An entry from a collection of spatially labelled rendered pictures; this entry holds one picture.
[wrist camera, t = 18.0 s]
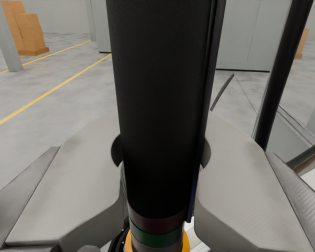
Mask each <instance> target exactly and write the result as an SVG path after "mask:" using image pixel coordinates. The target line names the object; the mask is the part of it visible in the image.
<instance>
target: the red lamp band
mask: <svg viewBox="0 0 315 252"><path fill-rule="evenodd" d="M126 198H127V206H128V213H129V216H130V218H131V220H132V221H133V223H134V224H135V225H136V226H138V227H139V228H140V229H142V230H144V231H146V232H150V233H165V232H169V231H171V230H173V229H175V228H176V227H178V226H179V225H180V224H181V223H182V221H183V220H184V218H185V216H186V213H187V206H188V199H189V194H188V198H187V201H186V204H185V206H184V207H183V208H182V209H181V210H180V211H179V212H178V213H176V214H174V215H172V216H170V217H166V218H149V217H146V216H143V215H141V214H139V213H138V212H136V211H135V210H134V209H133V208H132V207H131V205H130V203H129V201H128V197H127V193H126Z"/></svg>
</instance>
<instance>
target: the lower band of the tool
mask: <svg viewBox="0 0 315 252"><path fill-rule="evenodd" d="M131 240H132V238H131V229H130V230H129V232H128V234H127V237H126V240H125V252H133V250H132V245H131ZM189 249H190V244H189V239H188V235H187V233H186V231H185V230H184V235H183V248H182V252H189Z"/></svg>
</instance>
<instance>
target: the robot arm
mask: <svg viewBox="0 0 315 252"><path fill-rule="evenodd" d="M122 161H123V152H122V143H121V134H120V125H119V116H118V108H116V109H114V110H112V111H110V112H109V113H107V114H105V115H103V116H101V117H100V118H98V119H96V120H94V121H92V122H91V123H89V124H87V125H86V126H84V127H83V128H81V129H80V130H78V131H77V132H76V133H74V134H73V135H72V136H71V137H69V138H68V139H67V140H66V141H65V142H64V143H63V144H62V145H61V146H51V147H50V148H49V149H48V150H47V151H46V152H44V153H43V154H42V155H41V156H40V157H39V158H37V159H36V160H35V161H34V162H33V163H32V164H30V165H29V166H28V167H27V168H26V169H25V170H23V171H22V172H21V173H20V174H19V175H17V176H16V177H15V178H14V179H13V180H12V181H10V182H9V183H8V184H7V185H6V186H5V187H3V188H2V189H1V190H0V252H101V250H100V248H102V247H103V246H104V245H106V244H107V243H108V242H110V241H111V240H112V239H114V238H115V237H116V236H118V235H119V234H120V233H121V231H122V229H123V227H124V211H125V200H124V193H123V185H122V177H121V171H120V169H119V168H118V167H119V165H120V164H121V162H122ZM200 164H201V166H202V167H203V170H202V171H201V172H200V173H199V177H198V183H197V190H196V197H195V203H194V225H193V228H194V232H195V234H196V236H197V237H198V238H199V239H200V240H201V241H202V242H203V243H204V244H205V245H207V246H208V247H209V248H210V249H211V250H212V251H214V252H315V190H314V189H312V188H311V187H310V186H309V185H308V184H307V183H306V182H305V181H304V180H303V179H302V178H301V177H300V176H299V175H298V174H296V173H295V172H294V171H293V170H292V169H291V168H290V167H289V166H288V165H287V164H286V163H285V162H284V161H283V160H282V159H281V158H279V157H278V156H277V155H276V154H275V153H274V152H265V151H264V150H263V149H262V148H261V147H260V146H259V145H258V144H257V143H256V142H255V141H254V140H253V139H252V138H251V137H249V136H248V135H247V134H246V133H244V132H243V131H242V130H240V129H239V128H237V127H236V126H234V125H233V124H231V123H229V122H228V121H226V120H225V119H223V118H221V117H220V116H218V115H217V114H215V113H213V112H212V111H210V110H209V112H208V118H207V125H206V131H205V137H204V144H203V150H202V156H201V162H200Z"/></svg>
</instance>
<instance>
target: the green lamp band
mask: <svg viewBox="0 0 315 252"><path fill-rule="evenodd" d="M128 215H129V214H128ZM185 223H186V215H185V218H184V220H183V222H182V223H181V224H180V225H179V226H178V227H177V228H176V229H174V230H173V231H171V232H168V233H164V234H151V233H147V232H145V231H142V230H141V229H139V228H138V227H137V226H136V225H135V224H134V223H133V222H132V220H131V218H130V215H129V224H130V229H131V231H132V233H133V235H134V236H135V237H136V238H137V240H139V241H140V242H141V243H143V244H145V245H147V246H150V247H165V246H168V245H170V244H172V243H174V242H175V241H176V240H177V239H178V238H179V237H180V236H181V235H182V233H183V231H184V228H185Z"/></svg>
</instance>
